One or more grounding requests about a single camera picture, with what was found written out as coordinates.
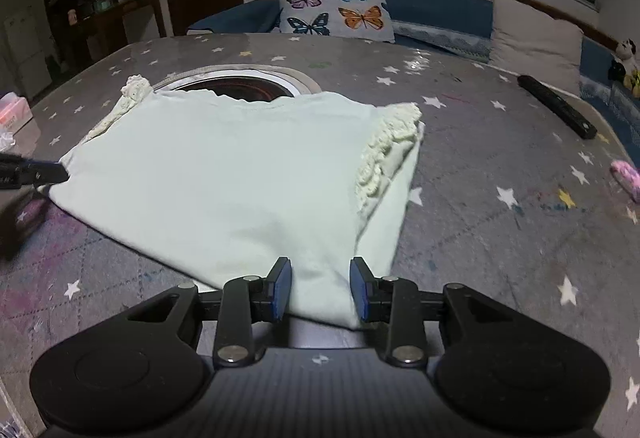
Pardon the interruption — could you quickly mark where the pale green t-shirt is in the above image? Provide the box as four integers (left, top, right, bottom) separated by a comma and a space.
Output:
49, 76, 424, 328

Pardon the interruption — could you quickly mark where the pink tissue box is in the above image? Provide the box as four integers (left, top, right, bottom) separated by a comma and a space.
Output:
0, 92, 32, 140

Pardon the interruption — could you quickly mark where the white refrigerator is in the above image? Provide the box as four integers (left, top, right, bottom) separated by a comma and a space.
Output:
3, 8, 52, 100

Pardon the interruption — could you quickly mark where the wooden side table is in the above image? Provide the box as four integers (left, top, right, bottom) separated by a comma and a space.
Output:
92, 0, 170, 59

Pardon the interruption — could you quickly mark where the round induction cooktop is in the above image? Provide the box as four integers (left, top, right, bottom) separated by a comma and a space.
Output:
154, 64, 321, 102

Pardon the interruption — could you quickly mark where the black remote control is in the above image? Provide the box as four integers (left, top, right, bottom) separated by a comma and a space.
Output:
518, 75, 598, 140

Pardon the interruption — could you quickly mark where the butterfly print cushion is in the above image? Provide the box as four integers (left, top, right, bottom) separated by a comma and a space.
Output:
279, 0, 395, 43

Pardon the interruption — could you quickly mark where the blue bench sofa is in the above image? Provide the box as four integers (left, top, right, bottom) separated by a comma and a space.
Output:
188, 0, 639, 146

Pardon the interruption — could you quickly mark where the pink wrapped packet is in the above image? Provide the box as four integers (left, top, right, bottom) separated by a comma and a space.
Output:
610, 161, 640, 204

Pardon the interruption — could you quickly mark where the beige cushion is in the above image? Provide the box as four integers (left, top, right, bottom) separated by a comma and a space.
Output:
489, 0, 584, 94

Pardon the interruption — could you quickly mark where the brown bear plush toy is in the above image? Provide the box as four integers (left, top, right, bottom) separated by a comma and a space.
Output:
623, 69, 640, 98

